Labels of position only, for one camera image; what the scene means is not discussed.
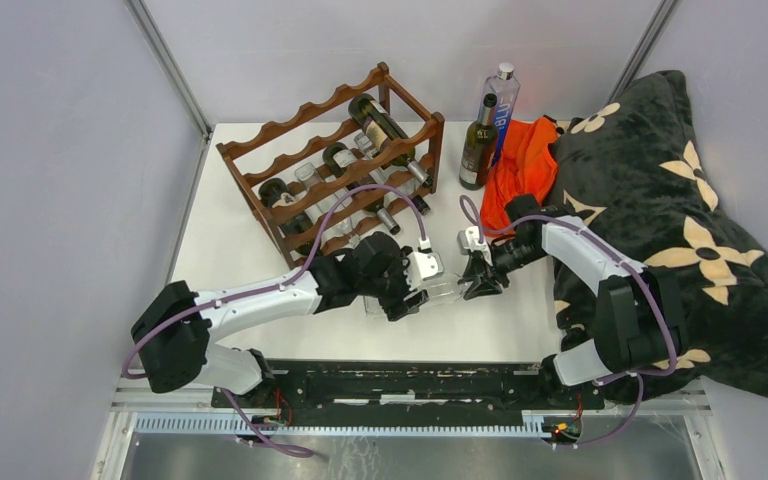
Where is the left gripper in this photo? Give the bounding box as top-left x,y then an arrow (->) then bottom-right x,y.
358,245 -> 429,321

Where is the tall clear glass bottle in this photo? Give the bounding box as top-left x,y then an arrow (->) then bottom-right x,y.
294,162 -> 360,248

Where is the dark wine bottle brown label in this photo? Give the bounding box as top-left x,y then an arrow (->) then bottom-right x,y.
348,93 -> 434,188

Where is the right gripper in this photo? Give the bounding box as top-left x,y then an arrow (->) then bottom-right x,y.
459,237 -> 548,300

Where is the aluminium corner post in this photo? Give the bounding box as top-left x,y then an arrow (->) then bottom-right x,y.
608,0 -> 681,102
124,0 -> 213,140

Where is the dark wine bottle silver neck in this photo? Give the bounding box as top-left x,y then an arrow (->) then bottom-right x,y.
459,93 -> 498,190

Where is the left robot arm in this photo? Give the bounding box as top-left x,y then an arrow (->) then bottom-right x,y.
131,232 -> 444,408

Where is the brown wooden wine rack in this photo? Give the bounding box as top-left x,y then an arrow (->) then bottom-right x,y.
217,63 -> 445,267

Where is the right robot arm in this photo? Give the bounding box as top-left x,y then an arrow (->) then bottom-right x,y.
457,195 -> 689,408

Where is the orange cloth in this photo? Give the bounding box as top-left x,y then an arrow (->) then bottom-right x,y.
480,116 -> 559,232

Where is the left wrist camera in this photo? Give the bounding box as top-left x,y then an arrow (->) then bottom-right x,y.
405,238 -> 445,290

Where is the clear square bottle black cap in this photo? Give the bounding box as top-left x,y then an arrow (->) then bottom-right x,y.
353,132 -> 432,216

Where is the left aluminium corner post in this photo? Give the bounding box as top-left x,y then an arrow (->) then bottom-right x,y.
124,0 -> 213,140

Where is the right aluminium corner post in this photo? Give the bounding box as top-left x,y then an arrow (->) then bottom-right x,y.
608,0 -> 681,102

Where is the blue square glass bottle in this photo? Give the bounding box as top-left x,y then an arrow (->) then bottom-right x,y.
482,62 -> 520,166

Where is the dark green wine bottle labelled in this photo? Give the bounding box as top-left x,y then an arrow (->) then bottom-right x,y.
256,177 -> 319,258

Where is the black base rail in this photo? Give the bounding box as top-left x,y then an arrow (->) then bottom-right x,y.
236,359 -> 605,432

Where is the small clear glass bottle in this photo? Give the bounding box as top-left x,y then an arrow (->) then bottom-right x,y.
363,272 -> 466,319

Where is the black floral blanket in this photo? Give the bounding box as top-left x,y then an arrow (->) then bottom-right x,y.
547,70 -> 768,403

